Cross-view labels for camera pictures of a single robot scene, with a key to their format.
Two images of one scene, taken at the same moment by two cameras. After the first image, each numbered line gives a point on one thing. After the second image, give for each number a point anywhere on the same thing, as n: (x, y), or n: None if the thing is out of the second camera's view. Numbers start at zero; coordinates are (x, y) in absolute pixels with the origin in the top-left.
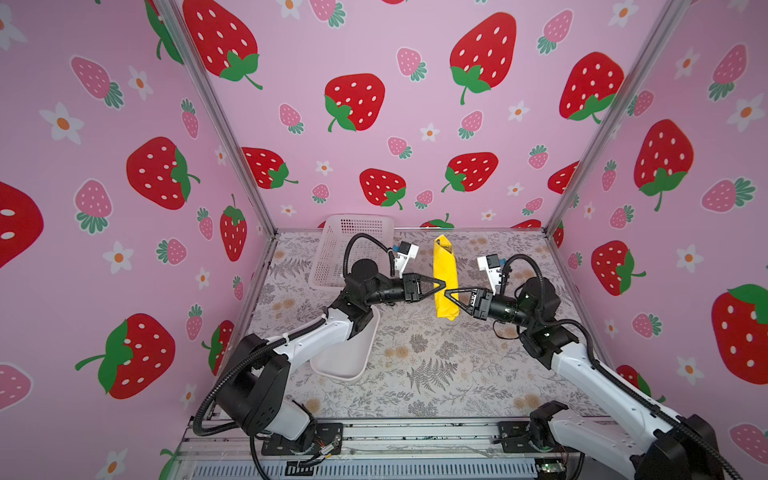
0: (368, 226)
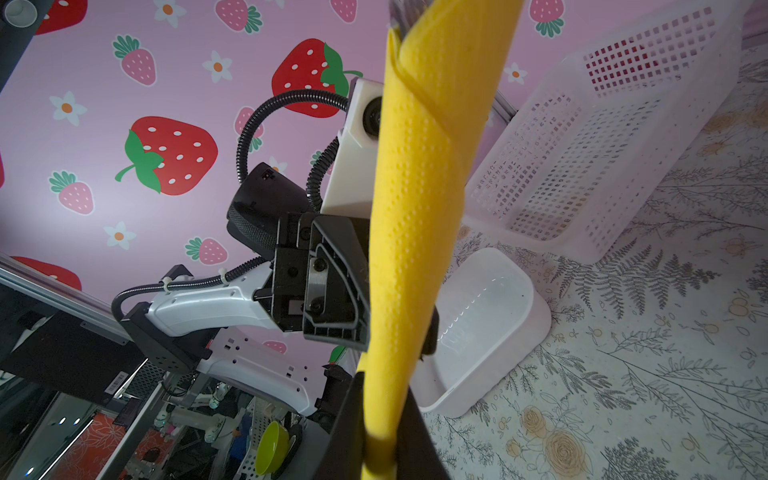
0: (573, 163)
